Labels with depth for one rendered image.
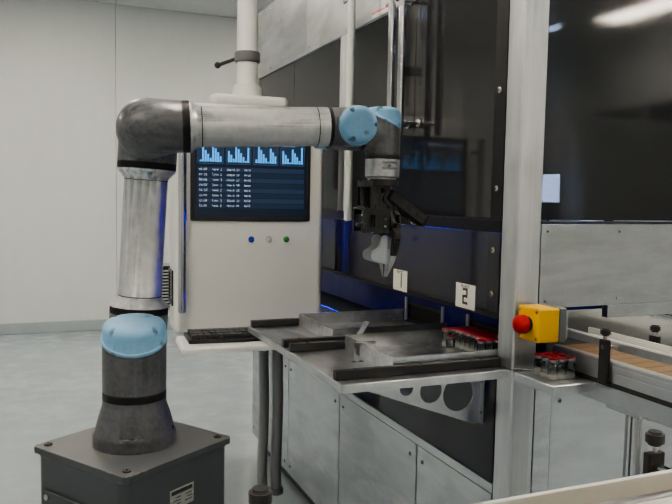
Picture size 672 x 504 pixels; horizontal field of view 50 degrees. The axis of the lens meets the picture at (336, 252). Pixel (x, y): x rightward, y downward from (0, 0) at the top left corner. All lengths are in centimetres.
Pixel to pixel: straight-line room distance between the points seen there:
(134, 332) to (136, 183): 31
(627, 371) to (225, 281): 134
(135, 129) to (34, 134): 551
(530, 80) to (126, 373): 101
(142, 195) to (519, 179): 79
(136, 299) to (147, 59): 563
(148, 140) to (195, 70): 574
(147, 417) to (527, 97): 101
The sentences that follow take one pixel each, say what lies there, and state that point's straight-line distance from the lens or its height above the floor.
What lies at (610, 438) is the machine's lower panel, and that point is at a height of 69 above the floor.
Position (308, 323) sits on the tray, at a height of 90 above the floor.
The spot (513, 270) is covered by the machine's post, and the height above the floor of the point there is 110.
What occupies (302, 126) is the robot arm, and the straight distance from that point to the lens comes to 136.
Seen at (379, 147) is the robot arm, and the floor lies 136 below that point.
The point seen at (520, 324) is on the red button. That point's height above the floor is 100.
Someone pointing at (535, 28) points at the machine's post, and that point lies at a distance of 165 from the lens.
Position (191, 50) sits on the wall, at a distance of 710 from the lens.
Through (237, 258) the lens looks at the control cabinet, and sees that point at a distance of 238.
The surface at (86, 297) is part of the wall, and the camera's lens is 692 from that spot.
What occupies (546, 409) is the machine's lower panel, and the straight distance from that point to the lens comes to 172.
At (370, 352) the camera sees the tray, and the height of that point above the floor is 90.
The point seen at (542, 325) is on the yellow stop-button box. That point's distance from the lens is 154.
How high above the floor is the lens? 125
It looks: 4 degrees down
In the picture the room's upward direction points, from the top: 1 degrees clockwise
